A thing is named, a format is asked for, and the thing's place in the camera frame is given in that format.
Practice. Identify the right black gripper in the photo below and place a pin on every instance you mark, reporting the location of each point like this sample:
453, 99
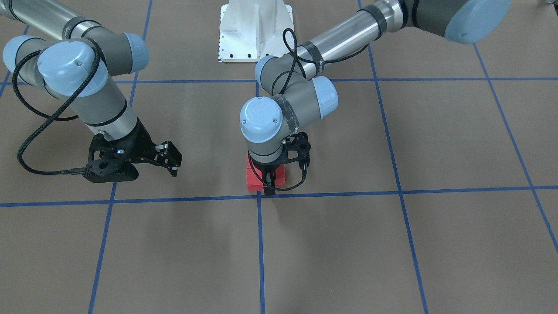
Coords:
140, 145

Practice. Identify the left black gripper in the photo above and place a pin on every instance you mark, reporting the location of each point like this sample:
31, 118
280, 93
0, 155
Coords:
267, 168

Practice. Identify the red block placed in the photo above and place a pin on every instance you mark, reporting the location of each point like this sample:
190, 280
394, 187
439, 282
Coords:
252, 182
249, 164

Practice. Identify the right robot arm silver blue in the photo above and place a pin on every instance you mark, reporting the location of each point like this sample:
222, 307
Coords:
75, 71

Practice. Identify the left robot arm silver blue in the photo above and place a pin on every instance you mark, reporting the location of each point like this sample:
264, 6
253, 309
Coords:
299, 95

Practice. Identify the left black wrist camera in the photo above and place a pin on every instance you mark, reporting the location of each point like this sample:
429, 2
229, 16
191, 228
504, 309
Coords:
296, 148

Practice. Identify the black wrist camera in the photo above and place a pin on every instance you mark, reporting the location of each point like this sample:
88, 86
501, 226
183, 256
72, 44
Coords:
296, 148
109, 165

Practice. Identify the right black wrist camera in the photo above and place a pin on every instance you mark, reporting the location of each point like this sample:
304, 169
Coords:
109, 165

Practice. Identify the white central pedestal column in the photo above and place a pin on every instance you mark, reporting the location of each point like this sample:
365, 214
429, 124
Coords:
252, 29

